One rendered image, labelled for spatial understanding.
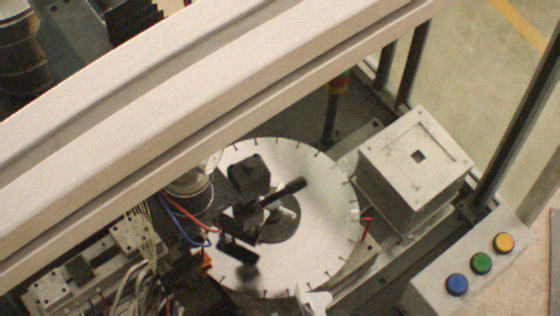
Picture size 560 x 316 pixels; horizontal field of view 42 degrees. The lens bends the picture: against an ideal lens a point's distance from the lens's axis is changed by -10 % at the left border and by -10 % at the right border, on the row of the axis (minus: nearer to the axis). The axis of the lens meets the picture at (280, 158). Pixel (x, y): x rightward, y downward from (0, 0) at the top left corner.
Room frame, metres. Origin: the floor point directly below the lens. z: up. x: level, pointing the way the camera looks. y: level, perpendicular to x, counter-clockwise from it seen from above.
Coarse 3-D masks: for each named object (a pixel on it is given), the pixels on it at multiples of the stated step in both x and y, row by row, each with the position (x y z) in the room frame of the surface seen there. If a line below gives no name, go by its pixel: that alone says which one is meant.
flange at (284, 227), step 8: (272, 192) 0.66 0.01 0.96; (280, 200) 0.64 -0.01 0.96; (288, 200) 0.65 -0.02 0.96; (296, 200) 0.65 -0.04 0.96; (288, 208) 0.63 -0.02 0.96; (296, 208) 0.63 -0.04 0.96; (280, 216) 0.61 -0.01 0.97; (296, 216) 0.62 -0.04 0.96; (264, 224) 0.59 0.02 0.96; (272, 224) 0.59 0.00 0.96; (280, 224) 0.60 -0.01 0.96; (288, 224) 0.60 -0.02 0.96; (296, 224) 0.60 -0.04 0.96; (264, 232) 0.58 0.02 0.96; (272, 232) 0.58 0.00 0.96; (280, 232) 0.58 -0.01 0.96; (288, 232) 0.58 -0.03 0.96; (264, 240) 0.56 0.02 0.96; (272, 240) 0.56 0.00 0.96; (280, 240) 0.57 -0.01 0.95
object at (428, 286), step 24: (504, 216) 0.67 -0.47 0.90; (480, 240) 0.62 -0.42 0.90; (528, 240) 0.62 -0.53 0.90; (432, 264) 0.56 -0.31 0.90; (456, 264) 0.56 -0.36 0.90; (504, 264) 0.56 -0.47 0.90; (408, 288) 0.52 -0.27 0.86; (432, 288) 0.51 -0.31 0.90; (480, 288) 0.51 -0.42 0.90; (408, 312) 0.50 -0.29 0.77; (432, 312) 0.46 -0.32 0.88; (456, 312) 0.49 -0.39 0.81
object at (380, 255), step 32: (384, 128) 0.94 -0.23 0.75; (352, 160) 0.85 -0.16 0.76; (224, 192) 0.52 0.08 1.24; (192, 224) 0.46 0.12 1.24; (384, 224) 0.71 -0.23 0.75; (448, 224) 0.71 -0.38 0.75; (352, 256) 0.59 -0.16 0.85; (384, 256) 0.63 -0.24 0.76; (416, 256) 0.63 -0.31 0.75; (192, 288) 0.48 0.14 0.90; (224, 288) 0.50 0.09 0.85; (320, 288) 0.52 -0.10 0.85; (352, 288) 0.55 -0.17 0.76
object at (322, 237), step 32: (224, 160) 0.72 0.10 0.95; (288, 160) 0.74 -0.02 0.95; (320, 160) 0.74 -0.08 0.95; (320, 192) 0.67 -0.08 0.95; (352, 192) 0.68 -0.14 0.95; (320, 224) 0.61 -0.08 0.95; (352, 224) 0.61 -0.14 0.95; (224, 256) 0.53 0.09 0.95; (256, 256) 0.53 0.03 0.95; (288, 256) 0.54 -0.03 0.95; (320, 256) 0.54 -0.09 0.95; (256, 288) 0.47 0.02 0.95; (288, 288) 0.48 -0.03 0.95
